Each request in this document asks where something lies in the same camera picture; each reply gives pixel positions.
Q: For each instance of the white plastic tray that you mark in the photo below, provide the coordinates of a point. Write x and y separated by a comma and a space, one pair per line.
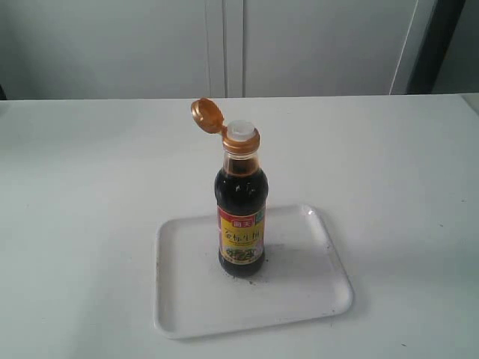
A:
301, 279

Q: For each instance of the dark soy sauce bottle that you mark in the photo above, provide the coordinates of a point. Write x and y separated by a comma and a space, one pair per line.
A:
241, 189

